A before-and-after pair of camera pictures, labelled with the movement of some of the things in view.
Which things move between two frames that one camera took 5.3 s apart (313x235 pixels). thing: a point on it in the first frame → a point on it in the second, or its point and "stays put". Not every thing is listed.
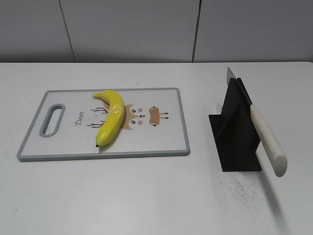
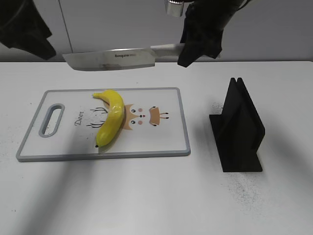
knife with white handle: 276,155 → 120,59
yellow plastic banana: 113,121 stays put
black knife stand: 235,134 stays put
